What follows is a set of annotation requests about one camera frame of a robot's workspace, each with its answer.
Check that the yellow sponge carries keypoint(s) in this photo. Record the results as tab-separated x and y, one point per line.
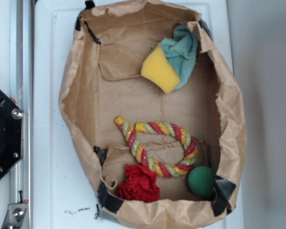
158	69

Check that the brown paper bag tray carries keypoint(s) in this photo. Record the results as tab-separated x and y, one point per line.
102	81

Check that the red crumpled tissue paper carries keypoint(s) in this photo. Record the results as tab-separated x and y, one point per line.
140	185

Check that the teal cloth rag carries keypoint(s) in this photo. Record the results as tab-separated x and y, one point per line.
181	52

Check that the green golf ball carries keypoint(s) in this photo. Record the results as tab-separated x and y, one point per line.
200	181

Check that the multicolour twisted rope toy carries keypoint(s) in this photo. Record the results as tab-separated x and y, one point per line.
160	167

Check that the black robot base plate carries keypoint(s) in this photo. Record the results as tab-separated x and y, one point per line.
10	134

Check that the aluminium rail frame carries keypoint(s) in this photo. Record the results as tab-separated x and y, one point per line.
21	89

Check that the metal corner bracket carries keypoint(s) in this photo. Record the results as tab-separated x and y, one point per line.
16	217

